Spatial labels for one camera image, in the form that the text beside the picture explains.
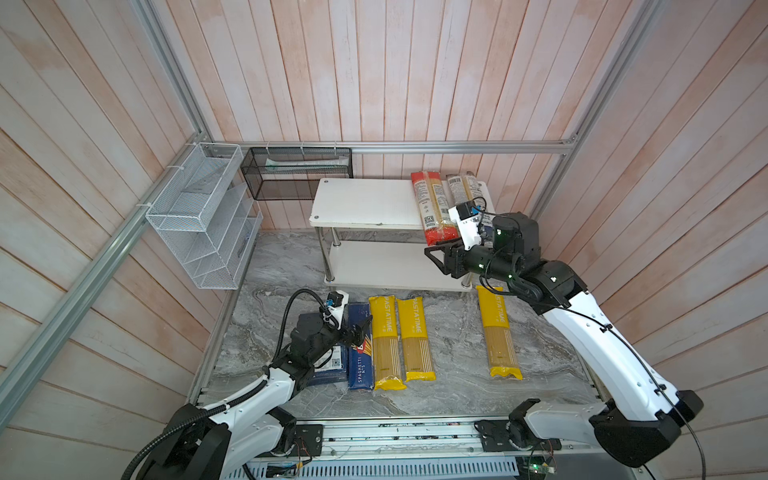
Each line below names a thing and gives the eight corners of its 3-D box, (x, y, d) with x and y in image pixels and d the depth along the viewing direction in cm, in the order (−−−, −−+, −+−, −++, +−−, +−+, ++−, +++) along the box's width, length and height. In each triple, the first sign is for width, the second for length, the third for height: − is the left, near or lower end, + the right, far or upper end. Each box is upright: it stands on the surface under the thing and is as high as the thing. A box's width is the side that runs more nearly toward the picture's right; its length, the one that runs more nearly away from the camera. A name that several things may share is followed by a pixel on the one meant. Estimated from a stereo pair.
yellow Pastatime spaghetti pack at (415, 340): (405, 382, 85) (406, 379, 82) (397, 302, 101) (397, 298, 99) (434, 380, 85) (436, 377, 83) (421, 301, 102) (422, 297, 100)
